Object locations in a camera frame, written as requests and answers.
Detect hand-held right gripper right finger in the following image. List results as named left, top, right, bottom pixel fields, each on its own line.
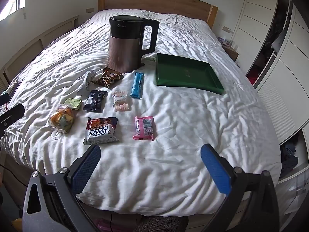
left=200, top=144, right=286, bottom=232

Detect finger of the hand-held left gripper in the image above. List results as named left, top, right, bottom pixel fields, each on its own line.
left=0, top=103, right=25, bottom=128

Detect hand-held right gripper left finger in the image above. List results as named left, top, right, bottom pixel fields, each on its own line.
left=22, top=145, right=102, bottom=232

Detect clear bag of orange snacks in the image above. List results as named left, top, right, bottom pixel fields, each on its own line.
left=49, top=104, right=74, bottom=134

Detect small green packet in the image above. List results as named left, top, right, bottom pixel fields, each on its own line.
left=64, top=98, right=82, bottom=112

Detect pink snack packet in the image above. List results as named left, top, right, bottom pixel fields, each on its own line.
left=132, top=116, right=154, bottom=141

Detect clear candy packet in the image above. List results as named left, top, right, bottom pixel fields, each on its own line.
left=112, top=90, right=131, bottom=112

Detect silver snack packet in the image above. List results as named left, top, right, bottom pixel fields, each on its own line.
left=78, top=70, right=96, bottom=96

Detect brown patterned snack packet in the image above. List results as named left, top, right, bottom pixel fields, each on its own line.
left=92, top=67, right=124, bottom=88

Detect green tray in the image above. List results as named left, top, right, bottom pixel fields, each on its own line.
left=154, top=53, right=226, bottom=95

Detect dark flat device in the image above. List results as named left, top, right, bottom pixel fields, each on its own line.
left=9, top=82, right=22, bottom=94

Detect white and brown cake packet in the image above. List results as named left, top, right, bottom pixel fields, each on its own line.
left=83, top=116, right=120, bottom=145

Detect white bed blanket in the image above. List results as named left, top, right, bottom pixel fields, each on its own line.
left=0, top=9, right=282, bottom=217

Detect black snack packet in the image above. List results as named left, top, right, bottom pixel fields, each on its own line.
left=83, top=90, right=108, bottom=113

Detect grey woven fabric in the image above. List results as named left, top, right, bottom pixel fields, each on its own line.
left=140, top=216, right=189, bottom=232

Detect pile of dark clothes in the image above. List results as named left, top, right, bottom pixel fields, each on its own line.
left=280, top=140, right=300, bottom=177

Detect blue snack bar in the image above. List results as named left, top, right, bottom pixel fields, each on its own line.
left=130, top=72, right=145, bottom=99

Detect window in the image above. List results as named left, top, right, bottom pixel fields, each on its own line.
left=0, top=0, right=28, bottom=21

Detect wooden nightstand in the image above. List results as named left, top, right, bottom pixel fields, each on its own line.
left=223, top=46, right=239, bottom=62

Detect white wardrobe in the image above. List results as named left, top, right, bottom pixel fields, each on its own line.
left=232, top=0, right=309, bottom=199

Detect copper and black electric kettle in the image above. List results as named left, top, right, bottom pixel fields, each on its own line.
left=107, top=15, right=160, bottom=73

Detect small items on nightstand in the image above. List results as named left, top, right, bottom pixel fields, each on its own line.
left=217, top=37, right=236, bottom=47

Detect hanging clothes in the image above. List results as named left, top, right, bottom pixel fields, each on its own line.
left=262, top=0, right=294, bottom=54

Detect wooden headboard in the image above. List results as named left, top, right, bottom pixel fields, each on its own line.
left=98, top=0, right=218, bottom=29

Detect black cable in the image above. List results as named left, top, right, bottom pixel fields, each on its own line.
left=0, top=164, right=29, bottom=188

